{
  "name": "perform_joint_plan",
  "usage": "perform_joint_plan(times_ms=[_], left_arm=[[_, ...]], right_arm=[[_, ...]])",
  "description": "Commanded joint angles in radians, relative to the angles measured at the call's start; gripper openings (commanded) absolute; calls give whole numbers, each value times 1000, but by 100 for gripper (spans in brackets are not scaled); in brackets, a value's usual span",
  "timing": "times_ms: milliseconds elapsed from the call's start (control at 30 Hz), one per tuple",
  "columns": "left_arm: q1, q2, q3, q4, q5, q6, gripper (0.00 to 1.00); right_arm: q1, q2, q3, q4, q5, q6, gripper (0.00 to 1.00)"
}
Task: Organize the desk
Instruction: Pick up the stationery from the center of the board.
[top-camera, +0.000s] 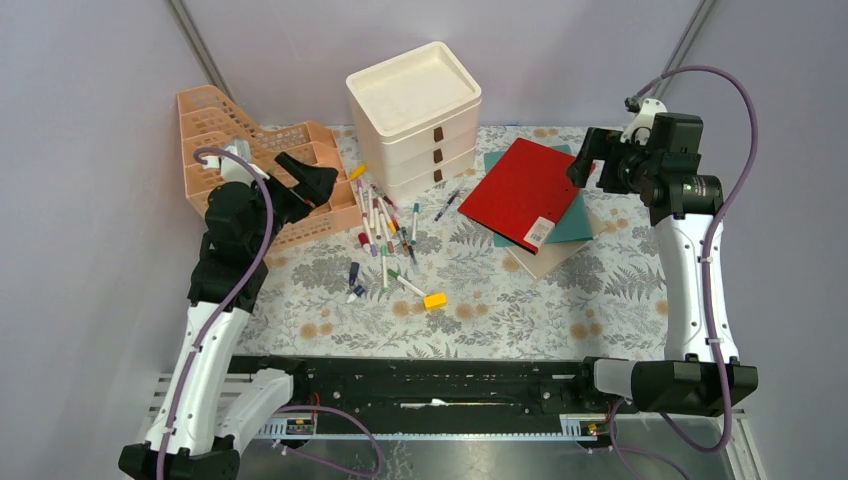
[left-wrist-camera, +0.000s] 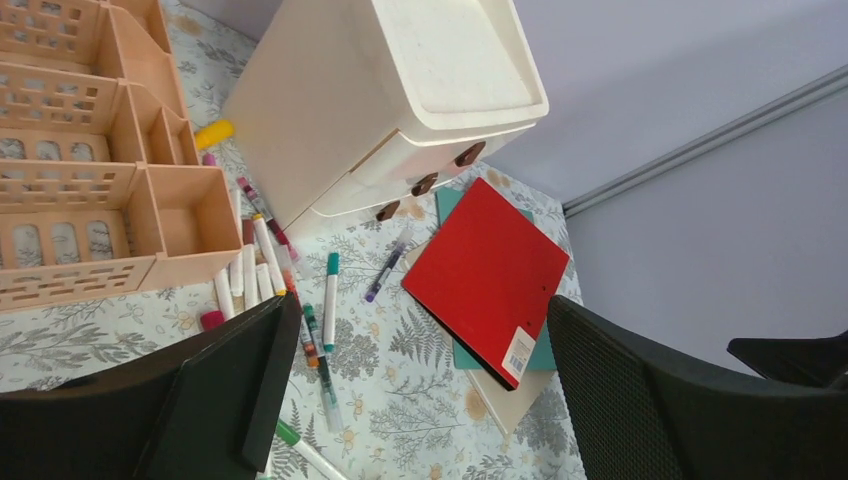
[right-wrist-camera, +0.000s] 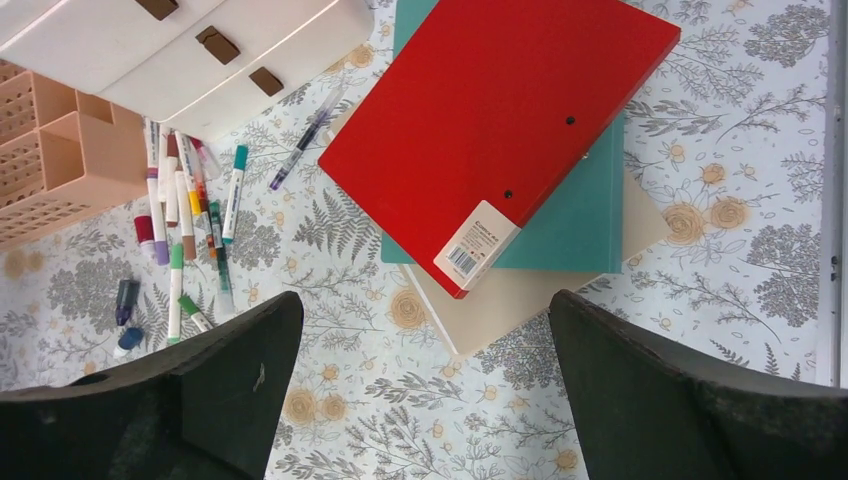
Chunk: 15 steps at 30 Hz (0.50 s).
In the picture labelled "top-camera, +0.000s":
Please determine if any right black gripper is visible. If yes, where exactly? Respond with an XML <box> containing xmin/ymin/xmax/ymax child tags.
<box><xmin>562</xmin><ymin>127</ymin><xmax>658</xmax><ymax>195</ymax></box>

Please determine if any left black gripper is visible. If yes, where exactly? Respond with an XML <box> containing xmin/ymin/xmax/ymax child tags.
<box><xmin>246</xmin><ymin>152</ymin><xmax>338</xmax><ymax>255</ymax></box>

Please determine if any white three-drawer cabinet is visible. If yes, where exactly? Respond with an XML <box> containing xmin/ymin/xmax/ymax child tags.
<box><xmin>346</xmin><ymin>41</ymin><xmax>482</xmax><ymax>202</ymax></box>

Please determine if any yellow marker cap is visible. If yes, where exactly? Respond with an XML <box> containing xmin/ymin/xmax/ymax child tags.
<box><xmin>349</xmin><ymin>164</ymin><xmax>367</xmax><ymax>181</ymax></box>

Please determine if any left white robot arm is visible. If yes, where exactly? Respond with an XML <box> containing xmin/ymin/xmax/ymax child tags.
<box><xmin>118</xmin><ymin>147</ymin><xmax>338</xmax><ymax>479</ymax></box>

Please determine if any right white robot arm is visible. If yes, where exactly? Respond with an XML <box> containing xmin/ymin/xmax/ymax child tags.
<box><xmin>567</xmin><ymin>113</ymin><xmax>759</xmax><ymax>417</ymax></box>

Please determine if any red capped marker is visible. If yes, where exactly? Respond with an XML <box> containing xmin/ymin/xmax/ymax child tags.
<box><xmin>370</xmin><ymin>183</ymin><xmax>398</xmax><ymax>211</ymax></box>

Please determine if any teal folder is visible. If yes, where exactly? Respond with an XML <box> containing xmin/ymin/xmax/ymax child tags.
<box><xmin>483</xmin><ymin>144</ymin><xmax>594</xmax><ymax>248</ymax></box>

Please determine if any green marker upright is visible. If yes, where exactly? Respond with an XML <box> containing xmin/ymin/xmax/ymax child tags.
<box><xmin>380</xmin><ymin>245</ymin><xmax>389</xmax><ymax>293</ymax></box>

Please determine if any small blue white cap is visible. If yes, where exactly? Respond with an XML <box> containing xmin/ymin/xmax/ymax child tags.
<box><xmin>346</xmin><ymin>285</ymin><xmax>366</xmax><ymax>304</ymax></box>

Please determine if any beige notebook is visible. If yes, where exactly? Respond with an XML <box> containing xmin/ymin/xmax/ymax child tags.
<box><xmin>506</xmin><ymin>211</ymin><xmax>604</xmax><ymax>280</ymax></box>

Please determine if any green capped white marker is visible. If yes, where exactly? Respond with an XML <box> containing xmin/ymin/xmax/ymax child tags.
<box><xmin>387</xmin><ymin>269</ymin><xmax>428</xmax><ymax>298</ymax></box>

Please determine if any peach plastic file organizer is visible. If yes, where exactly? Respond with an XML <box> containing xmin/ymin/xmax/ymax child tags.
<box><xmin>176</xmin><ymin>84</ymin><xmax>363</xmax><ymax>254</ymax></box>

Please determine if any blue pen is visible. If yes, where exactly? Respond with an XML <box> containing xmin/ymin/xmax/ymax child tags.
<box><xmin>434</xmin><ymin>189</ymin><xmax>460</xmax><ymax>222</ymax></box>

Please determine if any floral table mat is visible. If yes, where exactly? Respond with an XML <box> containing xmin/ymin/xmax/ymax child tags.
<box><xmin>237</xmin><ymin>161</ymin><xmax>668</xmax><ymax>360</ymax></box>

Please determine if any yellow eraser block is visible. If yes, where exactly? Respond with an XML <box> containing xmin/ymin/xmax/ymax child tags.
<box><xmin>423</xmin><ymin>292</ymin><xmax>448</xmax><ymax>311</ymax></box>

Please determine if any red ring binder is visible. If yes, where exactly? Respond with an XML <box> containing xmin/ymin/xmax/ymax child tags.
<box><xmin>458</xmin><ymin>139</ymin><xmax>581</xmax><ymax>255</ymax></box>

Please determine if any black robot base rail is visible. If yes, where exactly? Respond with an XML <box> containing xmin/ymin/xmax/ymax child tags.
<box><xmin>228</xmin><ymin>355</ymin><xmax>615</xmax><ymax>435</ymax></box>

